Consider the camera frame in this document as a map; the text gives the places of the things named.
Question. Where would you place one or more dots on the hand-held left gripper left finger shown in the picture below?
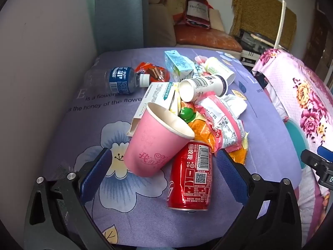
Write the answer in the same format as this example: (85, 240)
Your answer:
(96, 177)

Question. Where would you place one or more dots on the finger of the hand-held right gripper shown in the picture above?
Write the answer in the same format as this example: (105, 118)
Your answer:
(312, 161)
(326, 152)

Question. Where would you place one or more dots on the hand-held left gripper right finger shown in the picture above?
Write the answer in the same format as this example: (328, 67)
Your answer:
(231, 179)

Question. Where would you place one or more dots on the teal plastic bin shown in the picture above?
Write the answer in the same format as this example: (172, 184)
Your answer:
(295, 132)

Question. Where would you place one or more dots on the red cola can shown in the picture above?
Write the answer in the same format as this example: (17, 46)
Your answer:
(187, 177)

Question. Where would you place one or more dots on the pink snack bag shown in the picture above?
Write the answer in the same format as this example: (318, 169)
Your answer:
(221, 125)

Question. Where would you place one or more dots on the pink paper cup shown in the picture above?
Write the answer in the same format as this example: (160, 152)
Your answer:
(148, 148)

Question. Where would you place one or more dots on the clear water bottle blue label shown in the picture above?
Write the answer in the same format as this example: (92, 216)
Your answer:
(119, 79)

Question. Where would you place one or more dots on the orange chocolate snack wrapper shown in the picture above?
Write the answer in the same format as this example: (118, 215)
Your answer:
(153, 71)

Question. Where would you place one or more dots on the light blue milk carton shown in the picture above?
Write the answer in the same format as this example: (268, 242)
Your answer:
(178, 63)

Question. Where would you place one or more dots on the purple floral bedsheet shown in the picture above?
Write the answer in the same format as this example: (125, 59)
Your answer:
(260, 140)

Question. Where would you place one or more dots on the pink floral blanket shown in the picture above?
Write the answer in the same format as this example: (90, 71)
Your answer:
(294, 88)

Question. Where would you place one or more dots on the white crumpled plastic bag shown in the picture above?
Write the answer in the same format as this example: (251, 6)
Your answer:
(235, 105)

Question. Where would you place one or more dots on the colourful green orange wrapper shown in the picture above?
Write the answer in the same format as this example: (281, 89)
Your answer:
(186, 113)

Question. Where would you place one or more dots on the white bottle black label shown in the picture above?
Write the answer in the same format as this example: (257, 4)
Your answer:
(203, 84)

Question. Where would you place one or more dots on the white green medicine box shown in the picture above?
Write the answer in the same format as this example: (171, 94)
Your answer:
(156, 93)

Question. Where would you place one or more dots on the green white yogurt bottle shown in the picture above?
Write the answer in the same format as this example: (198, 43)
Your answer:
(217, 67)

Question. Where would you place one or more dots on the white cabinet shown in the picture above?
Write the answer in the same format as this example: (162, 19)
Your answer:
(247, 57)

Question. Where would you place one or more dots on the white pole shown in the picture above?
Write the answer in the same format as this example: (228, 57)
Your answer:
(280, 23)

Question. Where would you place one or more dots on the black media player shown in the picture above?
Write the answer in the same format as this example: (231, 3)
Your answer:
(247, 40)

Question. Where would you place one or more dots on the orange leather seat cushion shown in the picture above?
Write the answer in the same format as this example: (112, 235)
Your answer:
(205, 37)

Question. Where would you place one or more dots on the yellow patterned cloth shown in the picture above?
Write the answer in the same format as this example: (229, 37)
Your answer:
(260, 7)

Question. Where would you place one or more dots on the white pillow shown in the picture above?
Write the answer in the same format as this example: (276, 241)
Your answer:
(217, 19)

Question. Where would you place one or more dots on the beige sofa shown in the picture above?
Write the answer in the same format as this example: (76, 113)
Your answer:
(158, 23)

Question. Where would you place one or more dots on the red black printed bag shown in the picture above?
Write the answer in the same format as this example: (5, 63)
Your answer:
(196, 10)

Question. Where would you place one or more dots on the yellow cushion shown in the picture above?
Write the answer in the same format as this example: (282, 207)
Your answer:
(175, 5)

